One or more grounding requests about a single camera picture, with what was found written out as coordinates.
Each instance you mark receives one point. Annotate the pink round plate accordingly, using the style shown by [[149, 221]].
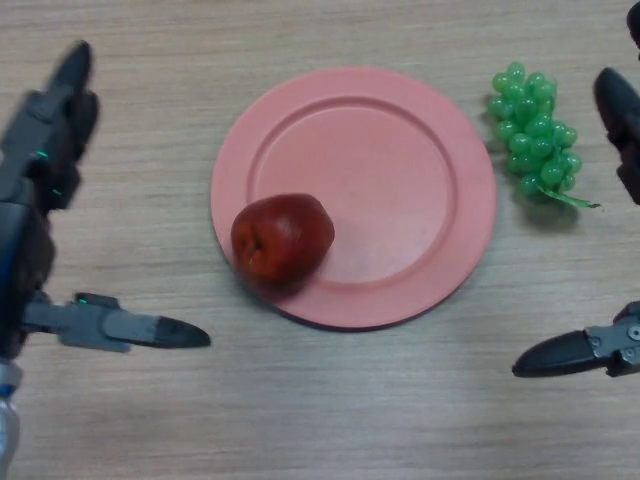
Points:
[[390, 190]]

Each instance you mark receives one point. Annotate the red apple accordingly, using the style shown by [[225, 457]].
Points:
[[282, 240]]

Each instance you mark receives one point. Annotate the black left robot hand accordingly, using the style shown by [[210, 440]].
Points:
[[25, 225]]

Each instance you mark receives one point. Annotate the green grape bunch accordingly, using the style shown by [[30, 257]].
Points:
[[532, 132]]

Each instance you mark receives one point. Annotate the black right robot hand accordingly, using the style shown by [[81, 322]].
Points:
[[620, 115]]

